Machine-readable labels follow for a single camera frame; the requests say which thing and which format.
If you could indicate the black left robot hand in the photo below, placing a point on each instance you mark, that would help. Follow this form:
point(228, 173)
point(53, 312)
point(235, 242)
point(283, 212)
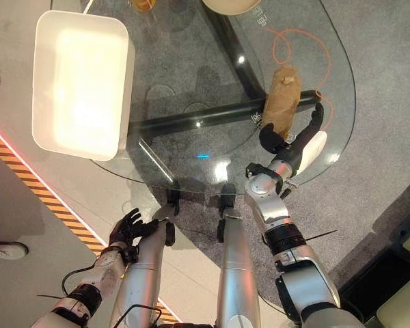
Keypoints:
point(124, 230)

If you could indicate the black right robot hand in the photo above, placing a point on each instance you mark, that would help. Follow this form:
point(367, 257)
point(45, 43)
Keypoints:
point(294, 150)

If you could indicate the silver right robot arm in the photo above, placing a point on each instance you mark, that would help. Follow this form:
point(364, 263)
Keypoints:
point(304, 283)

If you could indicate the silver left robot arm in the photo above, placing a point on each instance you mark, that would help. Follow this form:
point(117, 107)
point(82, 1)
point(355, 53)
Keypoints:
point(102, 270)

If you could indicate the white rectangular basket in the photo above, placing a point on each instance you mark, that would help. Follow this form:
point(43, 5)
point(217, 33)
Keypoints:
point(80, 85)

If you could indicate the silver left robot leg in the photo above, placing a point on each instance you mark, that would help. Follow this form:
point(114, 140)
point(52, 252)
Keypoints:
point(141, 273)

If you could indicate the silver robot leg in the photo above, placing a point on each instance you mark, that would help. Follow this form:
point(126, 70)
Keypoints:
point(235, 266)
point(141, 273)

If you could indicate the yellow black hazard tape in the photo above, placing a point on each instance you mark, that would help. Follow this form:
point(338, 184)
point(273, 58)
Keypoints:
point(37, 186)

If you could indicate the silver right robot leg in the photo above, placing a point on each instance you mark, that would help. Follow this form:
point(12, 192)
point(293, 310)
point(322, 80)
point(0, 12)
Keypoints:
point(235, 266)

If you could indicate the person's foot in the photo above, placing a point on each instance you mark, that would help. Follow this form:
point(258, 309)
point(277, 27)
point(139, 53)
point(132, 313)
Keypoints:
point(8, 251)

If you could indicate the beige round bowl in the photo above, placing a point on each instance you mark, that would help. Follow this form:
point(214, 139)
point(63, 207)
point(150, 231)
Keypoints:
point(229, 6)

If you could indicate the glass cup with orange content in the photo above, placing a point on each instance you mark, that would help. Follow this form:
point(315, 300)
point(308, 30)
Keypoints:
point(144, 5)

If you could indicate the black metal table frame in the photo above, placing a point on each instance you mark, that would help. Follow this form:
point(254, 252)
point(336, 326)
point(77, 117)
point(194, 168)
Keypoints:
point(225, 112)

